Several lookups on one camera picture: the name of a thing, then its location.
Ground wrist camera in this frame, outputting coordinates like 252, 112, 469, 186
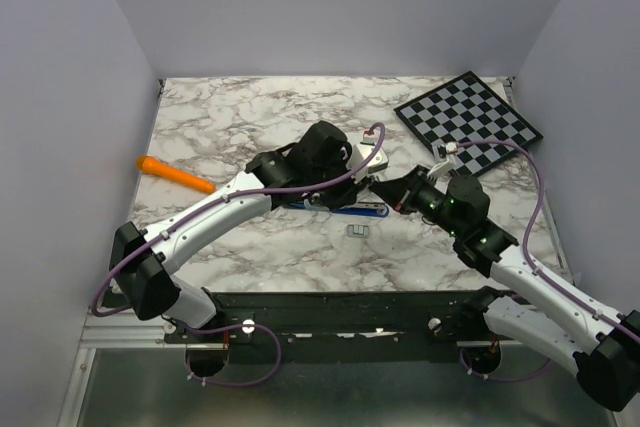
347, 131, 389, 183
428, 141, 459, 178

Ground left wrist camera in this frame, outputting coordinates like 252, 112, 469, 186
347, 131, 389, 183

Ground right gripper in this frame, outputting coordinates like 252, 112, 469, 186
370, 164, 464, 238

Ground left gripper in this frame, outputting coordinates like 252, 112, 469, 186
307, 150, 369, 212

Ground aluminium rail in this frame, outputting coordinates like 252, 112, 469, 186
79, 302, 611, 349

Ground black grey checkerboard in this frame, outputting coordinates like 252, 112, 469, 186
394, 71, 543, 176

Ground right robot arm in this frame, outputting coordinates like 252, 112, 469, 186
370, 167, 639, 412

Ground silver staple strips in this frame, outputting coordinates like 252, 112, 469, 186
346, 224, 370, 238

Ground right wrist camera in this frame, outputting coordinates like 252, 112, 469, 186
428, 141, 459, 178

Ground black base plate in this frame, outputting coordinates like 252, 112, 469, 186
102, 289, 586, 366

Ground blue stapler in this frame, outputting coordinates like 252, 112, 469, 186
284, 199, 390, 218

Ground orange marker pen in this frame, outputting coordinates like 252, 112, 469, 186
136, 155, 216, 194

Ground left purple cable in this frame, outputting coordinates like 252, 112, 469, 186
90, 121, 387, 388

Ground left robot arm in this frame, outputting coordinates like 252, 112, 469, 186
110, 121, 364, 342

